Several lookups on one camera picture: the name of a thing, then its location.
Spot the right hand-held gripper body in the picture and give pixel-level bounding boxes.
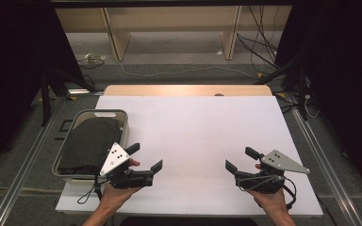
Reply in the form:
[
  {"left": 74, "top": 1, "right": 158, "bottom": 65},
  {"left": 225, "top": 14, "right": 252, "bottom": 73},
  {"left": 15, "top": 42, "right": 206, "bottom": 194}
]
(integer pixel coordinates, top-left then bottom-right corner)
[{"left": 234, "top": 150, "right": 311, "bottom": 194}]

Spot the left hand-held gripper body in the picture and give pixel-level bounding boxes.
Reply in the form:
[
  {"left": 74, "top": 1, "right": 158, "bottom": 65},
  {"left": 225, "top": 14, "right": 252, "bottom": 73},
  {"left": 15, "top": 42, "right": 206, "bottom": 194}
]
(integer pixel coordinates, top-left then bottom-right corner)
[{"left": 99, "top": 141, "right": 155, "bottom": 190}]

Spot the beige basket with grey rim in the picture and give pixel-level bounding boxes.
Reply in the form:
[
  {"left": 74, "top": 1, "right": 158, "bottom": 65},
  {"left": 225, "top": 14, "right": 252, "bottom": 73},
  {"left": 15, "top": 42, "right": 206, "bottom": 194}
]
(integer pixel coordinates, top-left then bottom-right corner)
[{"left": 51, "top": 108, "right": 130, "bottom": 186}]

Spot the dark grey garment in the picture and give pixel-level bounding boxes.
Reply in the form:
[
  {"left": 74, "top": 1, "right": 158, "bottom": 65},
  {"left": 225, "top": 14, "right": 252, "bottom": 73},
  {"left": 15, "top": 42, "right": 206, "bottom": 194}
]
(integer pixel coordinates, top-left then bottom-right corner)
[{"left": 58, "top": 117, "right": 123, "bottom": 175}]

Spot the person's left hand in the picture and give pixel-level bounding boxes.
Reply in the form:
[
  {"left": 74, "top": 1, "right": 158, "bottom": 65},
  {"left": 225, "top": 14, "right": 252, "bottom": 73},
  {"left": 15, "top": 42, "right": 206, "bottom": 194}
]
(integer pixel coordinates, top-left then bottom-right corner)
[{"left": 102, "top": 183, "right": 142, "bottom": 207}]

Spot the person's right hand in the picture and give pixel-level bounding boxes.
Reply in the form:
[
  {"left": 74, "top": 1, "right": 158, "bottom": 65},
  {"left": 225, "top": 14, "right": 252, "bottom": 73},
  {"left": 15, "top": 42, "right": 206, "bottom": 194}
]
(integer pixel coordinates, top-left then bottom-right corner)
[{"left": 248, "top": 187, "right": 291, "bottom": 218}]

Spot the white board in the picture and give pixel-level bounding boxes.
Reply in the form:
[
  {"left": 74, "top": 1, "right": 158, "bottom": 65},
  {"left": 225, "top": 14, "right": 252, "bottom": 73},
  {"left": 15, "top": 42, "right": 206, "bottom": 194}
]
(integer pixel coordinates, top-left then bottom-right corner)
[{"left": 55, "top": 95, "right": 324, "bottom": 218}]

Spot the person's dark clothing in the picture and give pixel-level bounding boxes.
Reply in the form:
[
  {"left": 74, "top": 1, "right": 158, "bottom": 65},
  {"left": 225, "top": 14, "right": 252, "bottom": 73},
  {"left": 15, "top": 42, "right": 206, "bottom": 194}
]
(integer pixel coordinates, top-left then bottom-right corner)
[{"left": 119, "top": 216, "right": 258, "bottom": 226}]

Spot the black tripod stand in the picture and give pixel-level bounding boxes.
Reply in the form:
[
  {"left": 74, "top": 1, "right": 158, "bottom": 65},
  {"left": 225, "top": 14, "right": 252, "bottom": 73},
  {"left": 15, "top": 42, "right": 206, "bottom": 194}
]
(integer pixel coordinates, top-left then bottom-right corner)
[
  {"left": 254, "top": 56, "right": 310, "bottom": 121},
  {"left": 39, "top": 67, "right": 98, "bottom": 126}
]

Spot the black curtain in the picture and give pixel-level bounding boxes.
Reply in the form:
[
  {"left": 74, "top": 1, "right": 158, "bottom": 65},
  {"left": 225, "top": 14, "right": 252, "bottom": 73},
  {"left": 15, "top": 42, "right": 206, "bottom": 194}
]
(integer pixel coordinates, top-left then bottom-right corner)
[
  {"left": 0, "top": 0, "right": 86, "bottom": 180},
  {"left": 274, "top": 0, "right": 362, "bottom": 205}
]

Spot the light wooden shelf unit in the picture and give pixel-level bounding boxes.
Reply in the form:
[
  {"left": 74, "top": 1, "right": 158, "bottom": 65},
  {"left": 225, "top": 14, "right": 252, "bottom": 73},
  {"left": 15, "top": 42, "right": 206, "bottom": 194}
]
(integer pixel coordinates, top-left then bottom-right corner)
[{"left": 55, "top": 6, "right": 293, "bottom": 62}]

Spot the right hand-held gripper grey cord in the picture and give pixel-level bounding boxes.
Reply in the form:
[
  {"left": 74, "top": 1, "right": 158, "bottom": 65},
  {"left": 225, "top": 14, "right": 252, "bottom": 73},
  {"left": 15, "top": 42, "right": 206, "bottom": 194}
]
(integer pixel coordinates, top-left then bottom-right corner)
[{"left": 237, "top": 174, "right": 280, "bottom": 192}]

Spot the hand-held gripper grey cord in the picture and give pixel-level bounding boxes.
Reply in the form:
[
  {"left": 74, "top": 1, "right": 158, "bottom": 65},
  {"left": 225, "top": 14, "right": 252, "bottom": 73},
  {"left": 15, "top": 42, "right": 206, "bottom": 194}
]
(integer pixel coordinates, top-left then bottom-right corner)
[
  {"left": 237, "top": 174, "right": 280, "bottom": 192},
  {"left": 76, "top": 184, "right": 103, "bottom": 205}
]

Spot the left hand-held gripper black cable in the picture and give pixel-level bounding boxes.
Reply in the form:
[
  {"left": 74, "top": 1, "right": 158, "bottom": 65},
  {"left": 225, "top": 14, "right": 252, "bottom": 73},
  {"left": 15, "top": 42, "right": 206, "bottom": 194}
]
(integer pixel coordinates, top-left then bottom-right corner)
[{"left": 93, "top": 173, "right": 105, "bottom": 202}]

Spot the left hand-held gripper grey cord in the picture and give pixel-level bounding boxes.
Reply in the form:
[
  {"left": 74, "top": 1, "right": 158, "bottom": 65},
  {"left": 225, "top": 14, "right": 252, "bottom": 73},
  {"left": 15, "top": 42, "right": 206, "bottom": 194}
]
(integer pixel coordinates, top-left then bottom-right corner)
[{"left": 76, "top": 184, "right": 103, "bottom": 205}]

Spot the long white floor cable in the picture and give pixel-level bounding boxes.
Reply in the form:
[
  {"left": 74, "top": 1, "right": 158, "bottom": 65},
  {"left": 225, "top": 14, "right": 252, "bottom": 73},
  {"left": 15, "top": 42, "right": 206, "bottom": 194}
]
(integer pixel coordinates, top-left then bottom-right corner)
[{"left": 116, "top": 59, "right": 262, "bottom": 79}]

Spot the coiled pale cable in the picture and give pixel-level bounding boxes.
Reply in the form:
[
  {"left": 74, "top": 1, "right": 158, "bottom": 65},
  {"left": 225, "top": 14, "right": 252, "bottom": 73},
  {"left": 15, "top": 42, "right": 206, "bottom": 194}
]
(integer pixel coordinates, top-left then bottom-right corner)
[{"left": 76, "top": 53, "right": 107, "bottom": 70}]

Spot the bundle of black cables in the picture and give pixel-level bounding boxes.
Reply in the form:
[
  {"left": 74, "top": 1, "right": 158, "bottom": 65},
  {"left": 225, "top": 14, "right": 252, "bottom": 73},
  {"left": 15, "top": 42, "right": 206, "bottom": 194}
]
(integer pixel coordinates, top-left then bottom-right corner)
[{"left": 236, "top": 5, "right": 281, "bottom": 74}]

